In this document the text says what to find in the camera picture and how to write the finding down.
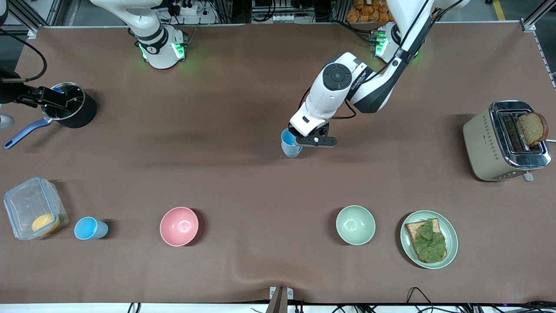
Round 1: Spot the glass pot lid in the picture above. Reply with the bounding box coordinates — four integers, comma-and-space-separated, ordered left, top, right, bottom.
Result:
42, 83, 85, 120

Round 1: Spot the pale green bowl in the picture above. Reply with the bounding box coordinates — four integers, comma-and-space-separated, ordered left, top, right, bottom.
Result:
335, 205, 376, 246

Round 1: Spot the clear plastic food container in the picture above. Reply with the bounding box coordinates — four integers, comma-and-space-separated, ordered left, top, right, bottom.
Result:
3, 176, 69, 240

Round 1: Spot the bag of orange buns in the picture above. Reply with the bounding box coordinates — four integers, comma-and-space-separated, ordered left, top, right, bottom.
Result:
346, 0, 396, 23

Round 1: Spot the brown bread slice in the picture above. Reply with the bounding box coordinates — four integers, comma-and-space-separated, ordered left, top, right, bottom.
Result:
405, 218, 448, 264

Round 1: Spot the pink bowl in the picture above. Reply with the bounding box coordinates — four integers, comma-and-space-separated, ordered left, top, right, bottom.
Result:
159, 206, 199, 247

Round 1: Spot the green lettuce leaf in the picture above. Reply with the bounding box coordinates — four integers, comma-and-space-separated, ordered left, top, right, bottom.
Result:
413, 219, 447, 263

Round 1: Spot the white power strip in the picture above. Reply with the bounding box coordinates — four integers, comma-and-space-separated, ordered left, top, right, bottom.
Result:
172, 0, 199, 16

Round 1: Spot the beige and chrome toaster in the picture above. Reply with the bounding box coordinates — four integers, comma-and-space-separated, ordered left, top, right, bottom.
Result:
462, 100, 552, 182

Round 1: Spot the pale green plate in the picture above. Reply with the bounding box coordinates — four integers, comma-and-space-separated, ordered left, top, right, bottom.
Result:
400, 210, 458, 270

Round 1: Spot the brown toast slice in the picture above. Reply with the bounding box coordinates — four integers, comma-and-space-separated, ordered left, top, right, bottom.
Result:
517, 112, 549, 147

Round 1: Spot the black saucepan with blue handle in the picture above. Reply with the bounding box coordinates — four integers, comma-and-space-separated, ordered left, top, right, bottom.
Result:
3, 82, 98, 150

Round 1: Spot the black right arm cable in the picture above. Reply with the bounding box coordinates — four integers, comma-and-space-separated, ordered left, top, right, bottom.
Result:
0, 28, 47, 83

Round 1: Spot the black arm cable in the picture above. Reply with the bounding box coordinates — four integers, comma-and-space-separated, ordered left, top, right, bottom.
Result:
0, 28, 47, 83
300, 0, 462, 120

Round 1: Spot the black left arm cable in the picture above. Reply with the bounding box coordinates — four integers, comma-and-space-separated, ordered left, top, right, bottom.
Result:
300, 0, 462, 120

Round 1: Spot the metal table bracket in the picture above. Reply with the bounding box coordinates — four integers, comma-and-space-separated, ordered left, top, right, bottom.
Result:
266, 286, 294, 313

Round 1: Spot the black looped floor cable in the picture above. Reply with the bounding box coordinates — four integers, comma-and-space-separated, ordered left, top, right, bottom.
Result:
406, 287, 436, 313

